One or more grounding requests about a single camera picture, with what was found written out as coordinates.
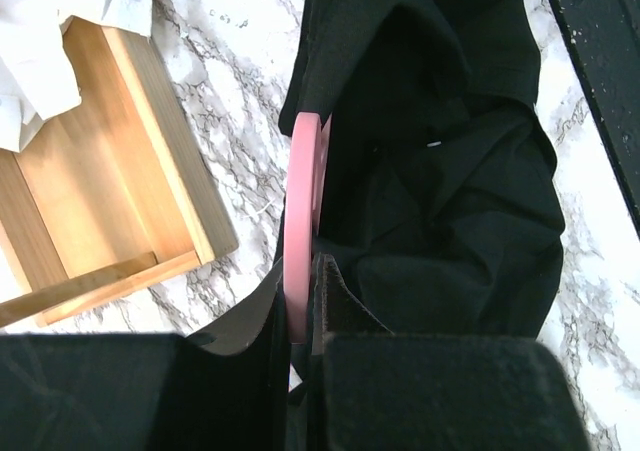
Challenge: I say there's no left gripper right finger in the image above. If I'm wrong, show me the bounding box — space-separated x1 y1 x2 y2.
309 254 590 450

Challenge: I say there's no black shirt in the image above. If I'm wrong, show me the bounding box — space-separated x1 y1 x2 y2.
279 0 565 341

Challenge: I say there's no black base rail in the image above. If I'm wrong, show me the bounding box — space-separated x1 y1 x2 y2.
549 0 640 227

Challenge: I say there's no pink hanger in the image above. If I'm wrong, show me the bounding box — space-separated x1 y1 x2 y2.
282 112 331 344

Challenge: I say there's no left white shirt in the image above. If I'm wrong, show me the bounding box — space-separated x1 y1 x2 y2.
1 0 152 152

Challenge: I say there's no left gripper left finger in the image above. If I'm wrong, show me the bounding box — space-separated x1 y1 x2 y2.
1 265 289 450

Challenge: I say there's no wooden clothes rack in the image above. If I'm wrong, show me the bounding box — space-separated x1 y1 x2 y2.
1 19 238 326

